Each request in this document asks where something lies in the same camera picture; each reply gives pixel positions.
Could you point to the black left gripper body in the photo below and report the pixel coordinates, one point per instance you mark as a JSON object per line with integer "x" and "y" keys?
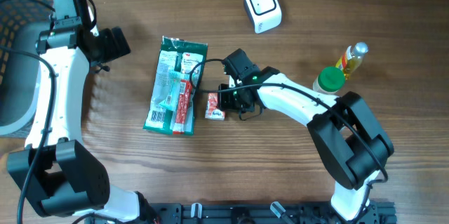
{"x": 106, "y": 48}

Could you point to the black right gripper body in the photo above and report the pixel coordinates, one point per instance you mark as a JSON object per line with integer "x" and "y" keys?
{"x": 233, "y": 100}

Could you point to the red small carton box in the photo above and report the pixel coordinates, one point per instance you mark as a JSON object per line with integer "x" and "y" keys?
{"x": 212, "y": 109}

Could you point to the green lid jar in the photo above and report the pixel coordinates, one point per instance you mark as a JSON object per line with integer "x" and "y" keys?
{"x": 329, "y": 81}

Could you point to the yellow oil bottle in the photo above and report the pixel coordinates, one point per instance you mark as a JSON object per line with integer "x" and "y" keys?
{"x": 352, "y": 59}

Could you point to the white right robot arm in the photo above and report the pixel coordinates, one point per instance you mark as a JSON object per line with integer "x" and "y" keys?
{"x": 351, "y": 143}

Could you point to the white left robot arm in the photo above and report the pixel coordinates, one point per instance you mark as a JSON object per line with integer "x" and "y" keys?
{"x": 56, "y": 174}

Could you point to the white barcode scanner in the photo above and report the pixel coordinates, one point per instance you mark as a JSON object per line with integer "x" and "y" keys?
{"x": 264, "y": 14}

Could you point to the red toothpaste tube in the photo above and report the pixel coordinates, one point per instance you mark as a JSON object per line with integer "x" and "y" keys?
{"x": 182, "y": 107}

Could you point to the green glove package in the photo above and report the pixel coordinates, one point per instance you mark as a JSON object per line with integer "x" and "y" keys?
{"x": 178, "y": 60}

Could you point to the black mounting rail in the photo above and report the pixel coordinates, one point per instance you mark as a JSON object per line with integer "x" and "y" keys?
{"x": 310, "y": 212}

